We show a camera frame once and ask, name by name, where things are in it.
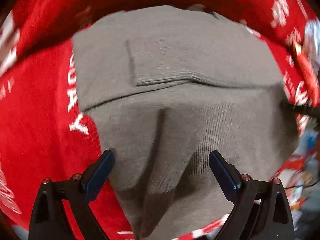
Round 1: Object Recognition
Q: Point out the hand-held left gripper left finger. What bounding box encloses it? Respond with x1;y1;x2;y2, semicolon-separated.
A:
28;150;115;240

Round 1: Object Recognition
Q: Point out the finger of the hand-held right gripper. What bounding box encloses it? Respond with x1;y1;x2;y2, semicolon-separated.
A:
281;101;320;118

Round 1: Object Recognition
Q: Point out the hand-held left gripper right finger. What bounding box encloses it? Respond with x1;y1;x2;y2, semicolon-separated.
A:
209;150;295;240

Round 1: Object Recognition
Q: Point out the grey knit sweater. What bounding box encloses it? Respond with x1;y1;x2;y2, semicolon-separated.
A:
71;4;300;240

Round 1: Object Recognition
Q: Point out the red patterned bag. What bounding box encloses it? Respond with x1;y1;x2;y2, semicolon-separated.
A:
294;20;320;105

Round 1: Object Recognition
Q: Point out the red printed blanket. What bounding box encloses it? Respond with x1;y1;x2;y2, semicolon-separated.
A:
0;0;320;240

